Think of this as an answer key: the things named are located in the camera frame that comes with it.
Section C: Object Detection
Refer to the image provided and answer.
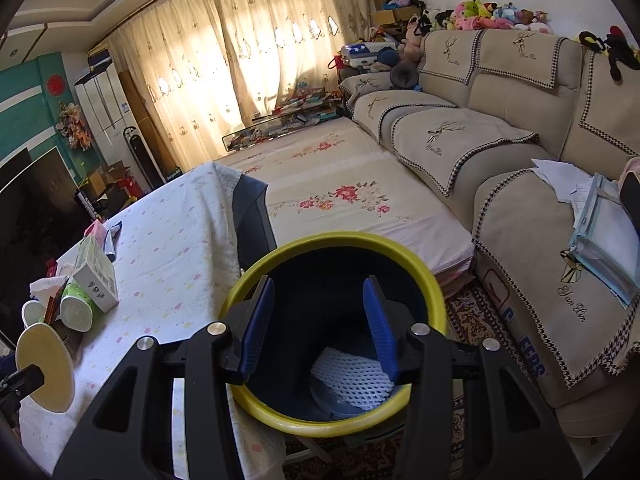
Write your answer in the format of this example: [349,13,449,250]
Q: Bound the black flat television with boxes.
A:
[0,148,92,341]

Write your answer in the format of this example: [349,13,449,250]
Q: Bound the white foam net sleeve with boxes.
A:
[311,348,395,417]

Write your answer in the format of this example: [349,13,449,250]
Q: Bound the dark neck pillow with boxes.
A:
[390,62,419,90]

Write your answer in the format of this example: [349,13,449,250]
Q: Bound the pink milk carton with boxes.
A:
[84,219,108,249]

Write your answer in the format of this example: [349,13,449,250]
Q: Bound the white instant noodle bowl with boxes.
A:
[21,299,47,328]

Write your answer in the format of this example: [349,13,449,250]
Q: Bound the light blue document bag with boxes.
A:
[568,174,639,306]

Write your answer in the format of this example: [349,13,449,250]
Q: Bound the white paper cup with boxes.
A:
[15,322,75,413]

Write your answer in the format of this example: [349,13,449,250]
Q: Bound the beige sofa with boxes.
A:
[341,29,639,439]

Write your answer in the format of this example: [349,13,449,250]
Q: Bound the green white carton box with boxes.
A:
[72,236,118,313]

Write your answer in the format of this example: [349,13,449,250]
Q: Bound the white cloth towel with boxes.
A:
[29,275,68,308]

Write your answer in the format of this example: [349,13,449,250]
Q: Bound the green white drink bottle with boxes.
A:
[60,281,98,333]

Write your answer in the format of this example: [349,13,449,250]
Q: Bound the white dotted tablecloth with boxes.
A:
[20,162,274,472]

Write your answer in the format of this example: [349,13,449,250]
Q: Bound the patterned red rug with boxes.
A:
[283,282,524,479]

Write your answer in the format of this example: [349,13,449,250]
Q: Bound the yellow rimmed black trash bin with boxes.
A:
[221,232,447,438]

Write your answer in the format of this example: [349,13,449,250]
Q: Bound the black tower fan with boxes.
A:
[122,126,166,190]

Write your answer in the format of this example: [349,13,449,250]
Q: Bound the artificial flower bouquet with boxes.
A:
[55,102,92,152]

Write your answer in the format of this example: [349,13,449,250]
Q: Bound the cream window curtains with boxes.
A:
[106,0,370,170]

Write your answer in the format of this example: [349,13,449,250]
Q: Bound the book pile on floor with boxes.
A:
[222,91,344,153]

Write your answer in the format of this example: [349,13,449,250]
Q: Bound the white papers on sofa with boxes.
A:
[532,158,592,216]

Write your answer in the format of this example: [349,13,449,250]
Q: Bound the black yellow plush toy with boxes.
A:
[578,25,640,84]

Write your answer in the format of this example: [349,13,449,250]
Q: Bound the floral bed mattress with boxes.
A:
[221,119,473,284]

